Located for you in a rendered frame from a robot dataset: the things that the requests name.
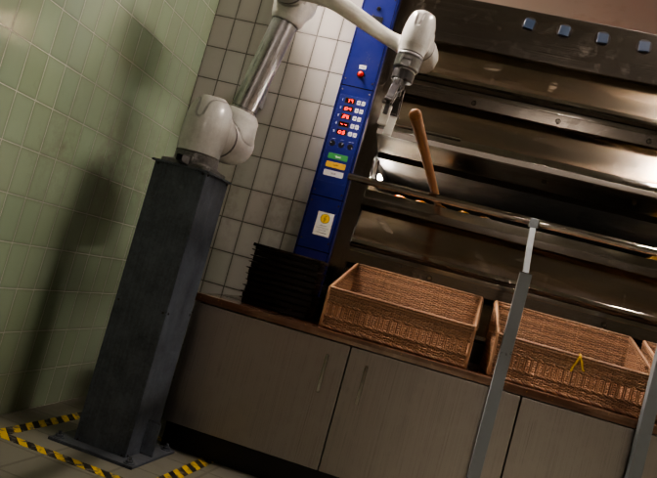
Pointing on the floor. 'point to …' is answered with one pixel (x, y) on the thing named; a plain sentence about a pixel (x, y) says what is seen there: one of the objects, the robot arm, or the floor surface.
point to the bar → (520, 320)
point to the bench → (368, 408)
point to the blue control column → (363, 47)
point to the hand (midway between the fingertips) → (384, 127)
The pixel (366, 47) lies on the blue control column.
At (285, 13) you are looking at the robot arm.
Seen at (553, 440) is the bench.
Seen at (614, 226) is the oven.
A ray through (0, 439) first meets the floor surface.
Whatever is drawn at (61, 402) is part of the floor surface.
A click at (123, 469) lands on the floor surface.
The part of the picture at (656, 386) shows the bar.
